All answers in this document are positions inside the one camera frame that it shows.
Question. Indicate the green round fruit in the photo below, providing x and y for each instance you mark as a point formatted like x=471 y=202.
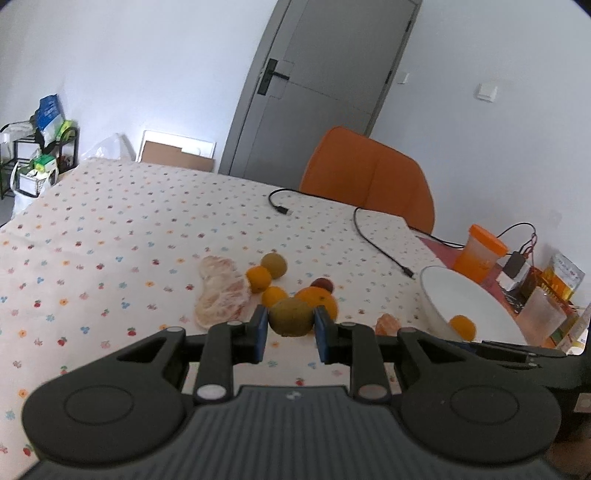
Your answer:
x=274 y=264
x=290 y=318

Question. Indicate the medium orange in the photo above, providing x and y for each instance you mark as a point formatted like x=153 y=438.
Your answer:
x=258 y=278

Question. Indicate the red table mat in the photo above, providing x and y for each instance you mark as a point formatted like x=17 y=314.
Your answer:
x=438 y=254

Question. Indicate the small peeled pomelo segment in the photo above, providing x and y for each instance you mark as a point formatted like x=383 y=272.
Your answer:
x=387 y=324

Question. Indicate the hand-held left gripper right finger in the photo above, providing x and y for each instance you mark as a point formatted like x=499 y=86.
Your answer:
x=323 y=339

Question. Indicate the clear plastic bag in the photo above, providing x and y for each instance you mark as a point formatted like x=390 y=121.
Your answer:
x=113 y=147

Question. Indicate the large orange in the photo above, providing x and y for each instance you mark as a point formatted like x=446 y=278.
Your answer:
x=321 y=300

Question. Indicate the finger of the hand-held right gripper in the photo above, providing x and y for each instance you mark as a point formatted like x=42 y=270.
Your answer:
x=517 y=353

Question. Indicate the large peeled pomelo segment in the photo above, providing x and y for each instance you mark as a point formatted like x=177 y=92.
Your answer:
x=221 y=295

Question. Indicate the small orange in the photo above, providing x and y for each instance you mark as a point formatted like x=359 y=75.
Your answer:
x=463 y=326
x=273 y=295

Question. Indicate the brown cardboard sheet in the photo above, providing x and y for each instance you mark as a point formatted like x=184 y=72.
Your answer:
x=175 y=159

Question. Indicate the black metal rack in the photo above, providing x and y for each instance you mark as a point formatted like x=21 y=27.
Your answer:
x=11 y=157

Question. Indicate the white plate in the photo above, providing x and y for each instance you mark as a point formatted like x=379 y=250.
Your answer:
x=461 y=295

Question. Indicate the orange chair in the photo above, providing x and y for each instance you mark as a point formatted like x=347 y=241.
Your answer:
x=364 y=175

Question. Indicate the white board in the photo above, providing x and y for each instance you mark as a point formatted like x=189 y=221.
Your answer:
x=184 y=138

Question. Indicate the small white wall switch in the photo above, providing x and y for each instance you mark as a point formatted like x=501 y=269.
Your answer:
x=403 y=78

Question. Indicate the yellow green item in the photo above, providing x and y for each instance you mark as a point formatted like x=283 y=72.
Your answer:
x=67 y=129

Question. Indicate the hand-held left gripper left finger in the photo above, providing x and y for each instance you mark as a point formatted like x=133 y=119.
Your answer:
x=260 y=334

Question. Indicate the blue bag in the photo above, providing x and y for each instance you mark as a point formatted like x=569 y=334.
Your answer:
x=50 y=113

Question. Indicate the white plastic bag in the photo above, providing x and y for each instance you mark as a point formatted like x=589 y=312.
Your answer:
x=27 y=184

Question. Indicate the grey door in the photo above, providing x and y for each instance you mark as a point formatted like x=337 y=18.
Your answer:
x=323 y=69

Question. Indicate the dark red fruit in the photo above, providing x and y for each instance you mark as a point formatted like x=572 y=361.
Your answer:
x=322 y=284

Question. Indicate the ribbed clear glass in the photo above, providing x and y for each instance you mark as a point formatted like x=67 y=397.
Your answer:
x=540 y=318

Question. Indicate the black charger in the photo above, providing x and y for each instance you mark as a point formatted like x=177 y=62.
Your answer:
x=515 y=266

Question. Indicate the orange lidded plastic jar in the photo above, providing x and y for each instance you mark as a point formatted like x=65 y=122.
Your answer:
x=478 y=258

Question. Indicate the yellow packet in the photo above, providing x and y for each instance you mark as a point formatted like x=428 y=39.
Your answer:
x=565 y=272

